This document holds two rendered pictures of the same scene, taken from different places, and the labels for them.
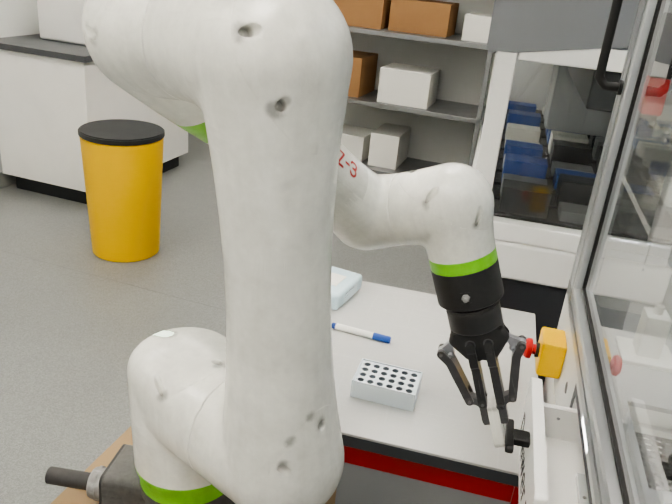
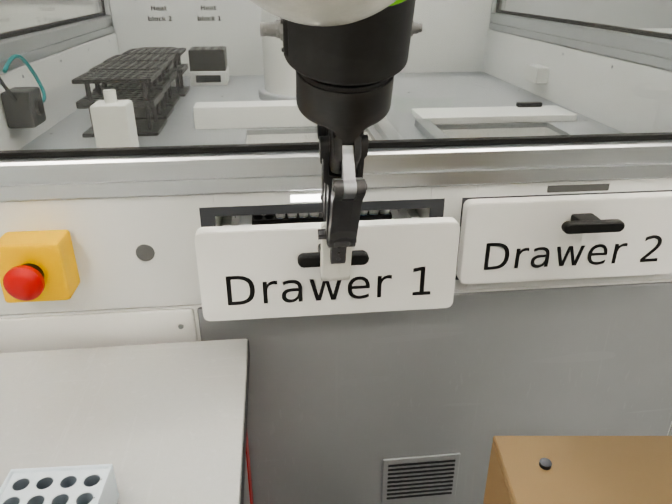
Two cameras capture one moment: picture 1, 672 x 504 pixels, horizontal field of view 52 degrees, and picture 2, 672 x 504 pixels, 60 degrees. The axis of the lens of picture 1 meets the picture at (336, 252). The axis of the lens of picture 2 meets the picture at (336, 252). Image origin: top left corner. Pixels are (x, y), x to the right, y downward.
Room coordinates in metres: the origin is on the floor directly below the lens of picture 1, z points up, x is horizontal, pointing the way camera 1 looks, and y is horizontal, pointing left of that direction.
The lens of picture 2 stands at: (1.00, 0.24, 1.17)
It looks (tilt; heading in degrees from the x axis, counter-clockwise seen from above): 25 degrees down; 252
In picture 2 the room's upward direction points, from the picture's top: straight up
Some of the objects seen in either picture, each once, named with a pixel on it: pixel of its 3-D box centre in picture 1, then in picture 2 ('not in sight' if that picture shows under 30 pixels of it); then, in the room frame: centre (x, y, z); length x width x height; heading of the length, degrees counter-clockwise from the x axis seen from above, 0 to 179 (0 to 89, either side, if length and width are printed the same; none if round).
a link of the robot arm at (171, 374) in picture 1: (193, 414); not in sight; (0.66, 0.15, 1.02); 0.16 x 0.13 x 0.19; 50
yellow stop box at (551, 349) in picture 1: (548, 352); (36, 267); (1.14, -0.43, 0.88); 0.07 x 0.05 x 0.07; 168
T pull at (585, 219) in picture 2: not in sight; (587, 222); (0.51, -0.29, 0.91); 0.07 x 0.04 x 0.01; 168
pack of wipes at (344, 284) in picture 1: (333, 287); not in sight; (1.51, 0.00, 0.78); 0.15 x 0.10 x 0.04; 156
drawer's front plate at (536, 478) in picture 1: (531, 458); (329, 269); (0.83, -0.32, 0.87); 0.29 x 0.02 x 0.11; 168
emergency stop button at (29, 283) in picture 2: (531, 348); (26, 280); (1.15, -0.39, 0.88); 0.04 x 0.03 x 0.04; 168
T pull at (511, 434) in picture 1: (517, 437); (332, 253); (0.83, -0.30, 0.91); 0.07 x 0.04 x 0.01; 168
